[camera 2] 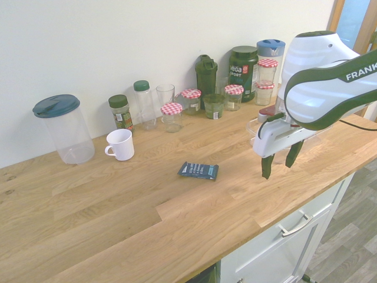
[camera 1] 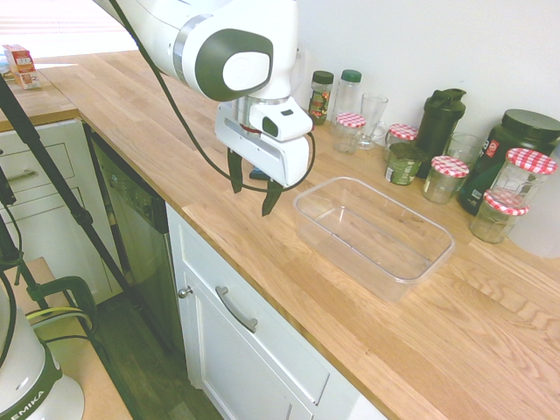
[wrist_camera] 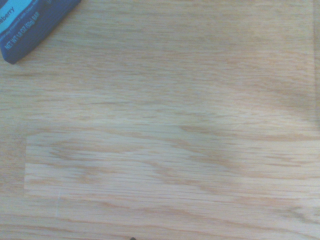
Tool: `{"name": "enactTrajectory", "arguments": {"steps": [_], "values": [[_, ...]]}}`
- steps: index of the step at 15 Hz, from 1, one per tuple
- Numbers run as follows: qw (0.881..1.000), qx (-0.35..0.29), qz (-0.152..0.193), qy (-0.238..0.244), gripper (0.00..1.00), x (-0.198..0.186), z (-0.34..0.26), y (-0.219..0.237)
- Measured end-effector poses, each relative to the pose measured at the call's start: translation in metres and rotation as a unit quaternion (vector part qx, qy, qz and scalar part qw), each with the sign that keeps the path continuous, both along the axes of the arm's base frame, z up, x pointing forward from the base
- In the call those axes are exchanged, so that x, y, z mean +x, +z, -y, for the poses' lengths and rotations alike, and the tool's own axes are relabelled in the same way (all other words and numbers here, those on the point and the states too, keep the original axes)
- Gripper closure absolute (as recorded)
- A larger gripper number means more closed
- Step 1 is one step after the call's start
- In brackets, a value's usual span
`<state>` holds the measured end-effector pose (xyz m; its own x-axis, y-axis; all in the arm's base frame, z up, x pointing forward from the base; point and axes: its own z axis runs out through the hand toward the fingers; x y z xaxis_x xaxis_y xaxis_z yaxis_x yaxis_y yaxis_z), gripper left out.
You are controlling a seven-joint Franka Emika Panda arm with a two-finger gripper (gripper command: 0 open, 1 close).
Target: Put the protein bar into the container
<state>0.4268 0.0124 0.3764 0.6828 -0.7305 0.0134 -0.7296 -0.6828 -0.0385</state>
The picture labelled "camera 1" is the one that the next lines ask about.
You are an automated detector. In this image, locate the black camera tripod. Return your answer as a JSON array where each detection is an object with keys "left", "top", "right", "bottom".
[{"left": 0, "top": 72, "right": 176, "bottom": 358}]

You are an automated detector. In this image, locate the clear plastic rectangular container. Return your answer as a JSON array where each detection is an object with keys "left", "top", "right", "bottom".
[{"left": 291, "top": 175, "right": 456, "bottom": 304}]

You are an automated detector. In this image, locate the silver cabinet bar handle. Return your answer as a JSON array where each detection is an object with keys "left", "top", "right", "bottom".
[{"left": 214, "top": 285, "right": 259, "bottom": 333}]

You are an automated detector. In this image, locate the dark metal clamp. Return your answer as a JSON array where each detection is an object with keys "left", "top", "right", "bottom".
[{"left": 24, "top": 274, "right": 98, "bottom": 338}]

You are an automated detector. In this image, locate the white window blind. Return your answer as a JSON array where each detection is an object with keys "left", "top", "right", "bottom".
[{"left": 0, "top": 0, "right": 132, "bottom": 60}]

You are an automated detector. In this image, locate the large black powder tub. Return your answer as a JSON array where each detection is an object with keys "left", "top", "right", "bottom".
[{"left": 457, "top": 108, "right": 560, "bottom": 218}]

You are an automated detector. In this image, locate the clear glass tumbler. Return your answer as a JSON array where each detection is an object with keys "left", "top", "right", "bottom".
[{"left": 444, "top": 131, "right": 485, "bottom": 176}]

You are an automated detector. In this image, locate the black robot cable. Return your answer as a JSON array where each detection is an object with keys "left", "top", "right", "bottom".
[{"left": 107, "top": 0, "right": 317, "bottom": 193}]

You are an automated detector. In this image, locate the stainless steel dishwasher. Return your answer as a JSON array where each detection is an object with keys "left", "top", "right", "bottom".
[{"left": 85, "top": 124, "right": 172, "bottom": 290}]

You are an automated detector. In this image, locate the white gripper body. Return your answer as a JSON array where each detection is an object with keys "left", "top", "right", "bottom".
[{"left": 213, "top": 101, "right": 314, "bottom": 189}]

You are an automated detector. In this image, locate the white cabinet drawer with handle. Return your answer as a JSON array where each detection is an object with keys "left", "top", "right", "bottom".
[{"left": 164, "top": 201, "right": 395, "bottom": 420}]

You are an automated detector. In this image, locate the spice jar with dark lid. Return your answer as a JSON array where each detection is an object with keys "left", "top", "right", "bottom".
[{"left": 308, "top": 69, "right": 336, "bottom": 127}]

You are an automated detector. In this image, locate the orange white food box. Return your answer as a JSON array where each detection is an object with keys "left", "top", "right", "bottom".
[
  {"left": 2, "top": 43, "right": 35, "bottom": 74},
  {"left": 10, "top": 69, "right": 44, "bottom": 91}
]

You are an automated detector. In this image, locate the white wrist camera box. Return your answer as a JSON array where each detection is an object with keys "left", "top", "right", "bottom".
[{"left": 261, "top": 106, "right": 315, "bottom": 143}]

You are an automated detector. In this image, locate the glass jar red checkered lid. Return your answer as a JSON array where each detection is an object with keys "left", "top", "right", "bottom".
[
  {"left": 383, "top": 123, "right": 420, "bottom": 163},
  {"left": 469, "top": 190, "right": 530, "bottom": 245},
  {"left": 421, "top": 155, "right": 470, "bottom": 206},
  {"left": 332, "top": 111, "right": 367, "bottom": 155}
]

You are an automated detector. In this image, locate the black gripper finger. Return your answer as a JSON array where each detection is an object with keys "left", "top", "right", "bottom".
[
  {"left": 261, "top": 178, "right": 286, "bottom": 218},
  {"left": 226, "top": 147, "right": 249, "bottom": 194}
]

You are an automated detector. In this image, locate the wooden mounting board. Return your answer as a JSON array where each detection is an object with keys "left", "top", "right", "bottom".
[{"left": 0, "top": 256, "right": 135, "bottom": 420}]

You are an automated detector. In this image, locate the tall clear glass mug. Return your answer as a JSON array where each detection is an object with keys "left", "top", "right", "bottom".
[{"left": 356, "top": 92, "right": 389, "bottom": 151}]

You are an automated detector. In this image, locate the black shaker bottle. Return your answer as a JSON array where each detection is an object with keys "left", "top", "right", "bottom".
[{"left": 413, "top": 87, "right": 468, "bottom": 179}]

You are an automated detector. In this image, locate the green pot with foil lid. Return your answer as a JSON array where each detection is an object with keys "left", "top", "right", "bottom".
[{"left": 383, "top": 142, "right": 429, "bottom": 187}]

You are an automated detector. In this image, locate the white drawer cabinet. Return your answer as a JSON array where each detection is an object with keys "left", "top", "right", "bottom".
[{"left": 0, "top": 118, "right": 126, "bottom": 305}]

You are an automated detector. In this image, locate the large jar red checkered lid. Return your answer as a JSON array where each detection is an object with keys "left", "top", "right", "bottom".
[{"left": 488, "top": 147, "right": 559, "bottom": 209}]

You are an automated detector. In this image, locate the yellow green cable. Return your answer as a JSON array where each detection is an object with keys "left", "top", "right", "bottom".
[{"left": 24, "top": 305, "right": 95, "bottom": 333}]

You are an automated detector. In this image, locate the clear bottle with green lid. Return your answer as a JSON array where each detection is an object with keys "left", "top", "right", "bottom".
[{"left": 332, "top": 68, "right": 363, "bottom": 128}]

